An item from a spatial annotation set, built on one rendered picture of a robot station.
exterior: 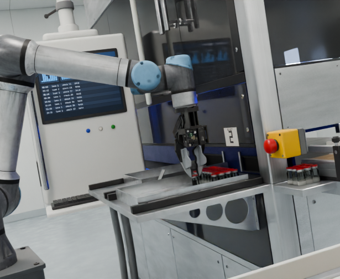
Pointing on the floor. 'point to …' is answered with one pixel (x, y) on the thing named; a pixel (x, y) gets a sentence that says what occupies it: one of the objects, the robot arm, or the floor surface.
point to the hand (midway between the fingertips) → (193, 171)
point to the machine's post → (266, 125)
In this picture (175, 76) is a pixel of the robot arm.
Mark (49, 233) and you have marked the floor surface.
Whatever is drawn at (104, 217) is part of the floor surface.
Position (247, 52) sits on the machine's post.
